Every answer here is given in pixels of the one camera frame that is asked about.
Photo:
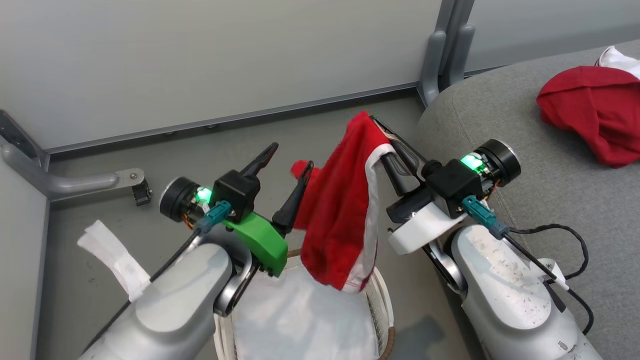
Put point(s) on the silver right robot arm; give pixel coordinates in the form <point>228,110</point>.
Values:
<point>505,295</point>

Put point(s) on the white basket liner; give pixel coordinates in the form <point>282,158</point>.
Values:
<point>300,315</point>

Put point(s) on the red shorts with white trim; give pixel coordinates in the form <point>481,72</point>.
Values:
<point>340,210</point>

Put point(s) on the white tape strip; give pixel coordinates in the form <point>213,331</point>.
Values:
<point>115,257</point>

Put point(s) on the red shirt with white collar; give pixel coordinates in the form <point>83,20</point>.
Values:
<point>590,110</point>

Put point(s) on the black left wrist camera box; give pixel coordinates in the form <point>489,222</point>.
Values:
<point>236,192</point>

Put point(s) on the black caster wheel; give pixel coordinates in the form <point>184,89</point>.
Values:
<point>141,192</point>

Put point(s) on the grey fabric sofa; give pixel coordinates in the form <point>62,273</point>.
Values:
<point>550,150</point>

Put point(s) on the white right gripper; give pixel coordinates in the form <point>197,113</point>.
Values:
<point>425,230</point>

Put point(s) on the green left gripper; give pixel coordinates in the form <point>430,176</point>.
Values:
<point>262,242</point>

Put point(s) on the grey partition corner post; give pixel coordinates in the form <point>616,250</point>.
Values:
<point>445,55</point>

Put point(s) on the grey partition base rail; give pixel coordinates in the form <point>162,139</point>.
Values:
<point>230,117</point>

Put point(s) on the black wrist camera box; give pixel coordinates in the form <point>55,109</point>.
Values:
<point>236,192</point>
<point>452,185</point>

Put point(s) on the woven laundry basket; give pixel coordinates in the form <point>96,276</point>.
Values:
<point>382,305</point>

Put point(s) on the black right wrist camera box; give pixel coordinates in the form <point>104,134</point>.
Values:
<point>452,185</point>

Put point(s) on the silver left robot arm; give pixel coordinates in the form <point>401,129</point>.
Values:
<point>170,305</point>

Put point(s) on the grey partition foot leg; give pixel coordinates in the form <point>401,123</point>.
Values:
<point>75,184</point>

